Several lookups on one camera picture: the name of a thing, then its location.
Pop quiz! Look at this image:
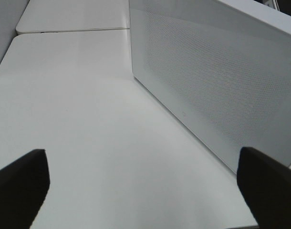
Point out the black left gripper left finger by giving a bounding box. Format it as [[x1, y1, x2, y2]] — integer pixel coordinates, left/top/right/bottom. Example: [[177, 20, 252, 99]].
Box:
[[0, 149, 50, 229]]

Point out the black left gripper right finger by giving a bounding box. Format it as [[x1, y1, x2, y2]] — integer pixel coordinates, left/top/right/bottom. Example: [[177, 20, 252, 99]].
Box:
[[237, 147, 291, 229]]

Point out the white microwave door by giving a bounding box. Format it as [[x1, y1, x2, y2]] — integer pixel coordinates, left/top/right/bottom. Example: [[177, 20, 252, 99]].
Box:
[[129, 0, 291, 171]]

